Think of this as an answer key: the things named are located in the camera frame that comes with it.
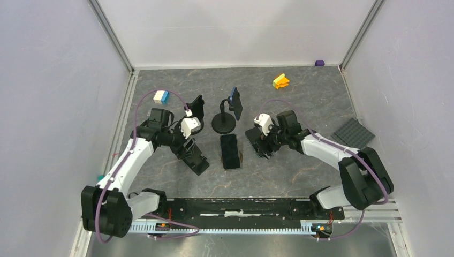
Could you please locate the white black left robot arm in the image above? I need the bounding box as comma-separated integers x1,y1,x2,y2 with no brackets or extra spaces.
81,108,209,243

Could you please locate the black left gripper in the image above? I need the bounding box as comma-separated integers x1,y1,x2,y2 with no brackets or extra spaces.
161,119,196,160

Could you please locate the black folding desk stand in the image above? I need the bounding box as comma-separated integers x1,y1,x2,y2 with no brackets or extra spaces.
183,139,210,176

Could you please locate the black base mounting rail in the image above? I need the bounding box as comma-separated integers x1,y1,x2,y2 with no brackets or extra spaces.
152,198,345,229

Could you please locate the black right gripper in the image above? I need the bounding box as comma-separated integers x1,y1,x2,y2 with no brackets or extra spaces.
254,119,289,159

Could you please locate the purple small block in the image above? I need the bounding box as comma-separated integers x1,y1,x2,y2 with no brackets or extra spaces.
314,59,325,66

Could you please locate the grey studded baseplate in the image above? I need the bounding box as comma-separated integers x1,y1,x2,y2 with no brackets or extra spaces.
331,118,375,149

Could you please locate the yellow orange toy block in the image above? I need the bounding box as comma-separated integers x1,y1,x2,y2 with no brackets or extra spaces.
272,73,290,89

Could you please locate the dark grey phone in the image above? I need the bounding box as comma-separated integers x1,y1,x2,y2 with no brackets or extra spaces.
220,134,241,170

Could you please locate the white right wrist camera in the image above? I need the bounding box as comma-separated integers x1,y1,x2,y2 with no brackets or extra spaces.
254,113,274,137

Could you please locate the dark blue edged phone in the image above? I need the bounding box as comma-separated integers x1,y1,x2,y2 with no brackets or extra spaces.
228,87,243,121

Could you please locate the black phone light blue edge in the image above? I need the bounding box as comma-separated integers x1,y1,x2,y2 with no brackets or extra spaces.
190,95,205,121

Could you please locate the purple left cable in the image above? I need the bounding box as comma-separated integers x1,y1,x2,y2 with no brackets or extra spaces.
94,88,200,245

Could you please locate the black phone stand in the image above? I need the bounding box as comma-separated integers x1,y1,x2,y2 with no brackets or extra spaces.
211,99,236,134

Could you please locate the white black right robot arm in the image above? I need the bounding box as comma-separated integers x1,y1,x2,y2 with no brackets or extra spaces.
251,110,394,218

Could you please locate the white blue toy block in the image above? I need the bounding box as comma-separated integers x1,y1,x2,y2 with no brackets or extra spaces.
153,90,170,105

